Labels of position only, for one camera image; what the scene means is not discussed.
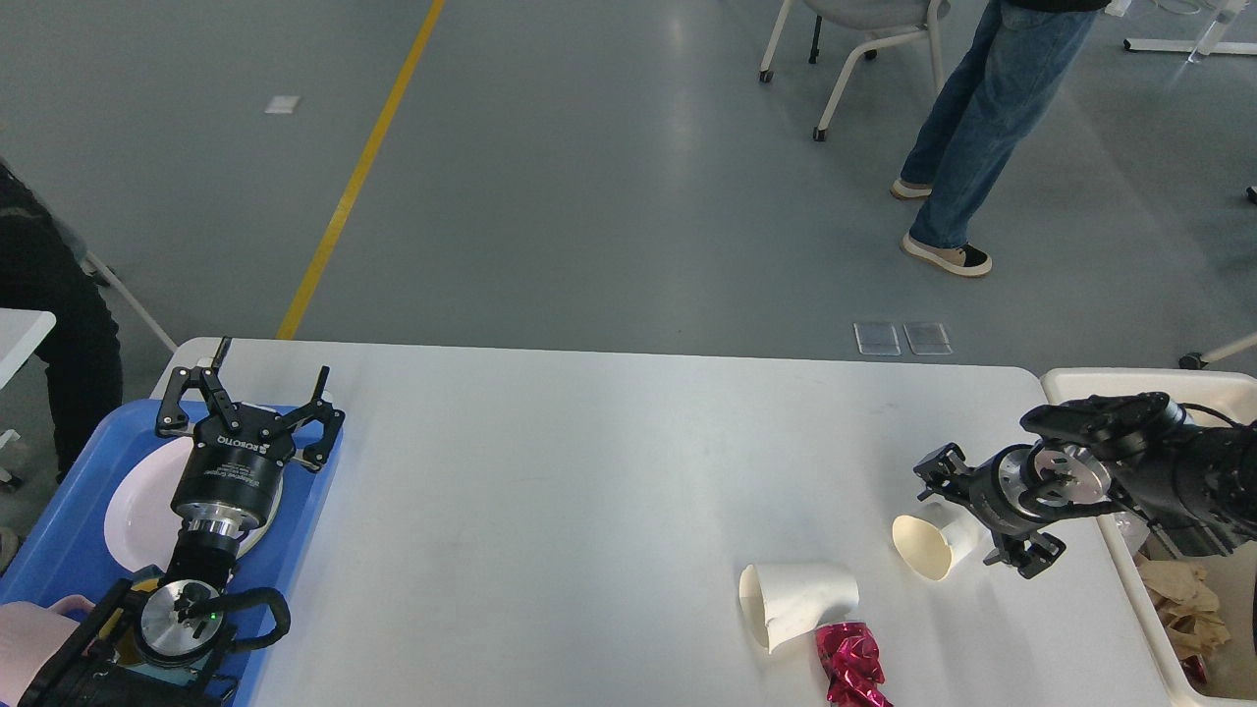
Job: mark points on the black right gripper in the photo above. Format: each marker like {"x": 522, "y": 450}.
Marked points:
{"x": 1018, "y": 492}

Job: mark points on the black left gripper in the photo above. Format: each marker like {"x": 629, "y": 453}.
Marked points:
{"x": 231, "y": 476}

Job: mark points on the white paper cup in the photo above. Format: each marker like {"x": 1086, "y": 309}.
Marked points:
{"x": 933, "y": 539}
{"x": 781, "y": 602}

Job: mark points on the pink plate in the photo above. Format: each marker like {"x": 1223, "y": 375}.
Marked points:
{"x": 140, "y": 528}

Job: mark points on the red foil wrapper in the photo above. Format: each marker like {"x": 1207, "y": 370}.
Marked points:
{"x": 850, "y": 657}

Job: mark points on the brown paper ball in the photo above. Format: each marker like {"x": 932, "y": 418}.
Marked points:
{"x": 1186, "y": 608}

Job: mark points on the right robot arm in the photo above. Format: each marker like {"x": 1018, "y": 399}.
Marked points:
{"x": 1194, "y": 486}

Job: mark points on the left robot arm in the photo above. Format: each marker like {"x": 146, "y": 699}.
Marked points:
{"x": 158, "y": 574}

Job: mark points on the white rolling stand left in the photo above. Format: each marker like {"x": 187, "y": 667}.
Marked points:
{"x": 104, "y": 276}

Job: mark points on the white side table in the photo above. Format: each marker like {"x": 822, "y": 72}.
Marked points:
{"x": 21, "y": 332}

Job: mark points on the chair caster right edge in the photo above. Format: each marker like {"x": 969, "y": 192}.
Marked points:
{"x": 1200, "y": 360}

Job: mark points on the red wrapper in bin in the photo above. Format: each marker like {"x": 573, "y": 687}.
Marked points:
{"x": 1195, "y": 671}

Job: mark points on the beige plastic bin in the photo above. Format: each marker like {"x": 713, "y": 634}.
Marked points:
{"x": 1231, "y": 670}

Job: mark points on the pink mug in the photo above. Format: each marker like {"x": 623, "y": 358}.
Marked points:
{"x": 30, "y": 636}

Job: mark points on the person in blue jeans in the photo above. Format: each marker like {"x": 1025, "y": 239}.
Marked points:
{"x": 997, "y": 94}

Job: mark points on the white office chair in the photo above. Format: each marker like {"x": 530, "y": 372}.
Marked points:
{"x": 884, "y": 24}

